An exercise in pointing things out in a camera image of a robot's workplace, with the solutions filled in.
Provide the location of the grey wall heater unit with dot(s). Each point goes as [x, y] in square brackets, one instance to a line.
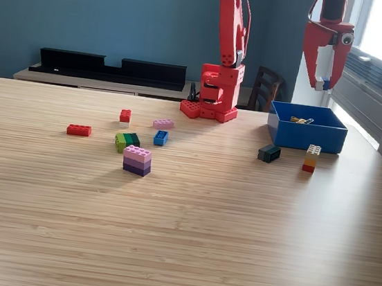
[365, 87]

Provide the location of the pale wooden sideboard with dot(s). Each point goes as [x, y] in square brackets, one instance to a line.
[79, 83]

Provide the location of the blue plastic bin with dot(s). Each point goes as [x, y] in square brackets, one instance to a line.
[310, 138]

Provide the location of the small blue brick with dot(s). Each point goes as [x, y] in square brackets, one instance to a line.
[160, 138]

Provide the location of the flat red brick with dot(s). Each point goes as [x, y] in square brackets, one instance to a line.
[79, 130]

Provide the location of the red and white brick stack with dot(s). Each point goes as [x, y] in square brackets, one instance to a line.
[125, 117]

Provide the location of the white yellow red brick tower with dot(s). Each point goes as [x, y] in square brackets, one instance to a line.
[310, 161]

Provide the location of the black shelf unit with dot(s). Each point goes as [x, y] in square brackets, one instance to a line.
[82, 67]

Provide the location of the dark wooden chair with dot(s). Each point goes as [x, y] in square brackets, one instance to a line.
[265, 89]

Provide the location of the green brick stack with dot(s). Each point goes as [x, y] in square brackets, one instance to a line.
[125, 142]

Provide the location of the purple and pink brick stack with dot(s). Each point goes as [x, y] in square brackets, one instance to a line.
[136, 162]

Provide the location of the small yellow toy digger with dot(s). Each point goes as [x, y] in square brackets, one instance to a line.
[300, 120]

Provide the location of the dark green brick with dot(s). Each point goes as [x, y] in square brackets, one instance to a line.
[269, 154]

